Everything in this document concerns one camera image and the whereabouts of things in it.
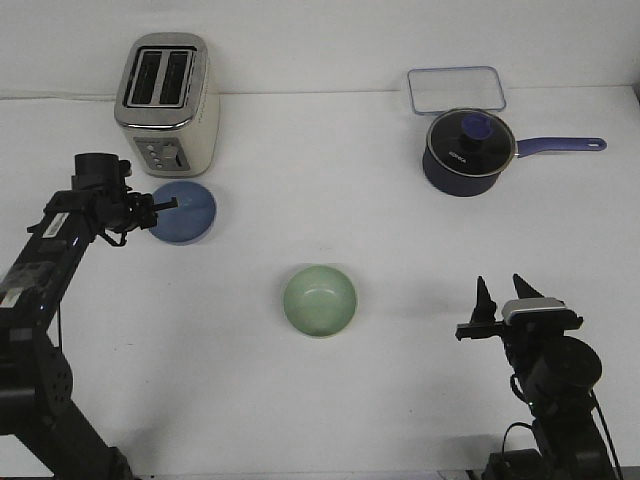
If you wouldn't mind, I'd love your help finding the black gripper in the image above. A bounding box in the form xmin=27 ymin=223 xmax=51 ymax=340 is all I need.
xmin=72 ymin=152 xmax=179 ymax=233
xmin=455 ymin=273 xmax=564 ymax=373

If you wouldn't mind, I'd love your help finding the blue bowl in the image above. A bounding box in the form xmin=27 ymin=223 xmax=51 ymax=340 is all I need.
xmin=149 ymin=180 xmax=217 ymax=245

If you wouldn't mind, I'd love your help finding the green bowl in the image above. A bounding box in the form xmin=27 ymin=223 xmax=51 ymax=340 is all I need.
xmin=282 ymin=265 xmax=358 ymax=338

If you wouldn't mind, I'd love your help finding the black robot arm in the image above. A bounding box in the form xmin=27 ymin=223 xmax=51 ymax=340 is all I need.
xmin=455 ymin=275 xmax=623 ymax=479
xmin=1 ymin=153 xmax=178 ymax=479

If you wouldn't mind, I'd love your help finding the silver two-slot toaster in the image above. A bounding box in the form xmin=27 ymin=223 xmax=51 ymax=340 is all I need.
xmin=114 ymin=32 xmax=220 ymax=178

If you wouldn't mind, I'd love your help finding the dark blue saucepan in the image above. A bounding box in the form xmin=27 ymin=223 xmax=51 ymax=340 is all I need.
xmin=422 ymin=137 xmax=607 ymax=197

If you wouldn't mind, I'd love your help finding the glass pot lid blue knob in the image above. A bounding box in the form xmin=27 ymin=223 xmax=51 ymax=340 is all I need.
xmin=426 ymin=108 xmax=516 ymax=177

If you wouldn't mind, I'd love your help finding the clear container blue rim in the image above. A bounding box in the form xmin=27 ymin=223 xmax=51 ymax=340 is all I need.
xmin=406 ymin=66 xmax=507 ymax=116

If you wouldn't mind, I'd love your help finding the white toaster power cord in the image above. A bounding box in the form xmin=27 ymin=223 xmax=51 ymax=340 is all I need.
xmin=0 ymin=88 xmax=120 ymax=101

